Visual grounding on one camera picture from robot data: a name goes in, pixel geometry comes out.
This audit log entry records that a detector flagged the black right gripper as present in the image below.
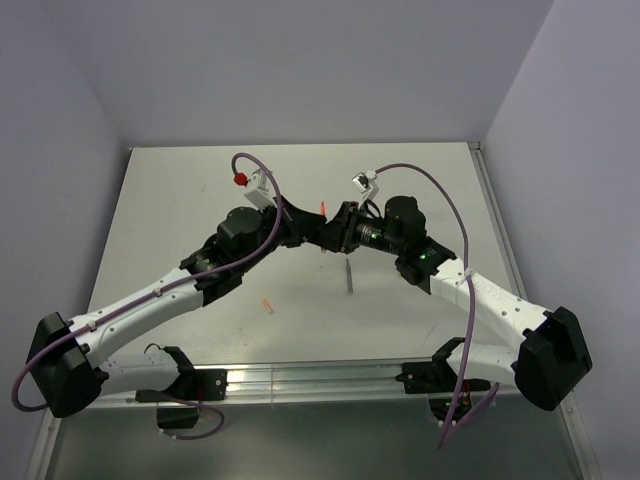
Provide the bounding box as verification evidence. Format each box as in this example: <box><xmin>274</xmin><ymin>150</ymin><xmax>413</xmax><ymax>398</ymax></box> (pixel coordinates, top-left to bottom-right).
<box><xmin>308</xmin><ymin>201</ymin><xmax>404</xmax><ymax>256</ymax></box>

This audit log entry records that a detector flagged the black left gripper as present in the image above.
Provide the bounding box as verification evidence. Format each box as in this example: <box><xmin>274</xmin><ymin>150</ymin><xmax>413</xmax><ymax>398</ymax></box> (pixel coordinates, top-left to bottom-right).
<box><xmin>237</xmin><ymin>194</ymin><xmax>325</xmax><ymax>273</ymax></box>

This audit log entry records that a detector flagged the purple pen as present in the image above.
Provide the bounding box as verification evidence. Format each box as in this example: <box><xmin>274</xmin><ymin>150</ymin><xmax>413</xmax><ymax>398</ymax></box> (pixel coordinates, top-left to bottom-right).
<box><xmin>345</xmin><ymin>258</ymin><xmax>354</xmax><ymax>296</ymax></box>

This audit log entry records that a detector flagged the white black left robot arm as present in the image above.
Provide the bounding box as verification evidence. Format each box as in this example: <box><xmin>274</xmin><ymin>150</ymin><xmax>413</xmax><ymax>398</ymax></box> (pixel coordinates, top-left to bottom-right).
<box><xmin>25</xmin><ymin>200</ymin><xmax>327</xmax><ymax>418</ymax></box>

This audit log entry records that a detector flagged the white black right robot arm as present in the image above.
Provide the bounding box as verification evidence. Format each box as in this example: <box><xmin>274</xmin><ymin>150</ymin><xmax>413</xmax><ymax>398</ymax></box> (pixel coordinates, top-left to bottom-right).
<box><xmin>311</xmin><ymin>196</ymin><xmax>593</xmax><ymax>411</ymax></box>

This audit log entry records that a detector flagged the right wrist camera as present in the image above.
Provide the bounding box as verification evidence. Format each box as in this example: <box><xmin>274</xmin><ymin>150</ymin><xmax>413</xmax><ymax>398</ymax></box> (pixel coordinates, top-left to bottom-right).
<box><xmin>352</xmin><ymin>170</ymin><xmax>379</xmax><ymax>203</ymax></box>

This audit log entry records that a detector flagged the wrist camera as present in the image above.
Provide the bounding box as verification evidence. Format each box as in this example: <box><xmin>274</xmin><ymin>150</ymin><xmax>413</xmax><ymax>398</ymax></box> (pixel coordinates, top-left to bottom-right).
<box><xmin>244</xmin><ymin>169</ymin><xmax>276</xmax><ymax>211</ymax></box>
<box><xmin>352</xmin><ymin>170</ymin><xmax>379</xmax><ymax>203</ymax></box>

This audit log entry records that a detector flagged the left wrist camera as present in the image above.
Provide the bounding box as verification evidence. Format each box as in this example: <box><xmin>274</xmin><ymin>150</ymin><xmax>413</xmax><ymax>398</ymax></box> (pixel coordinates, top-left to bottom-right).
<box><xmin>244</xmin><ymin>169</ymin><xmax>276</xmax><ymax>211</ymax></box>

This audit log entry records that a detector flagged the aluminium mounting rail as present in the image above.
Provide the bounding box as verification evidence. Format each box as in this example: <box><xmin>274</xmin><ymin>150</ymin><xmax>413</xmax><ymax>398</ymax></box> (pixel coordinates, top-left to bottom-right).
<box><xmin>94</xmin><ymin>362</ymin><xmax>506</xmax><ymax>407</ymax></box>

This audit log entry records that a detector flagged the aluminium side rail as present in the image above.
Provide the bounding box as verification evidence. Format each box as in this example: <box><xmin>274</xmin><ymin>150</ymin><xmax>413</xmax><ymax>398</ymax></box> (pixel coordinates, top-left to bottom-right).
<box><xmin>467</xmin><ymin>142</ymin><xmax>603</xmax><ymax>480</ymax></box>

